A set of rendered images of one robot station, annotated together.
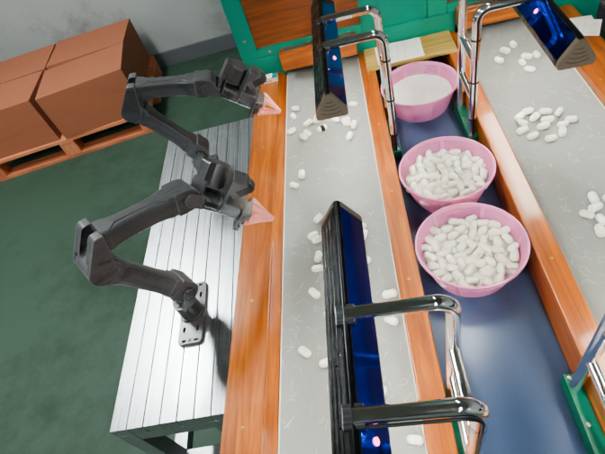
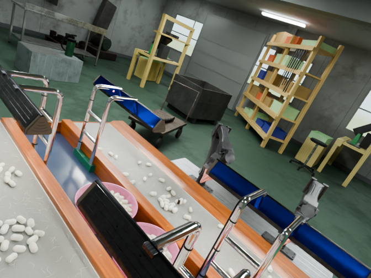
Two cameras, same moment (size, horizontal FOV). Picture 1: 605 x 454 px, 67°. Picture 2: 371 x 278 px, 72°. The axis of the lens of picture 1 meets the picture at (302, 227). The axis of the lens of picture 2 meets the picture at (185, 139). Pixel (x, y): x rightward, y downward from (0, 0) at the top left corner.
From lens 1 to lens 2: 1.62 m
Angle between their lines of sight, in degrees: 88
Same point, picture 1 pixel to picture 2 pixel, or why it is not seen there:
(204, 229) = not seen: hidden behind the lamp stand
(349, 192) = not seen: hidden behind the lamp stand
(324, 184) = (207, 232)
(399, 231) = (146, 203)
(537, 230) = (72, 212)
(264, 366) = (157, 158)
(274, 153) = (253, 241)
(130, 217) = (222, 132)
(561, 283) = (56, 188)
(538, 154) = not seen: outside the picture
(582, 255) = (42, 210)
